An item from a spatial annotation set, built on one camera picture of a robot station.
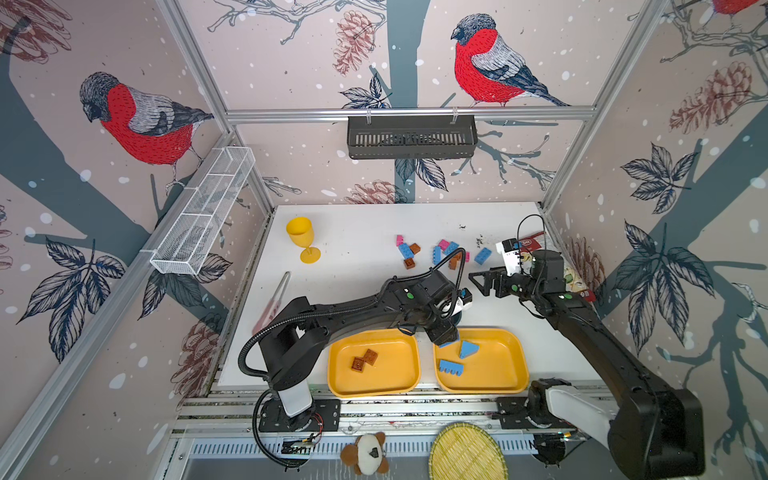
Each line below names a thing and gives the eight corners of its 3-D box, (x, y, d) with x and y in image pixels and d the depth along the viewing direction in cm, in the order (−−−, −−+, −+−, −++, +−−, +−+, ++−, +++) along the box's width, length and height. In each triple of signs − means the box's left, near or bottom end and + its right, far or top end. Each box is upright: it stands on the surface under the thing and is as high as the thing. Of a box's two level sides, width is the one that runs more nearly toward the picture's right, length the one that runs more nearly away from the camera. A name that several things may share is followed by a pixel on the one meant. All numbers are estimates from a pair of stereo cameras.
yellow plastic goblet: (297, 263, 107) (283, 234, 94) (301, 247, 112) (289, 217, 99) (319, 263, 107) (308, 234, 94) (322, 247, 112) (312, 217, 99)
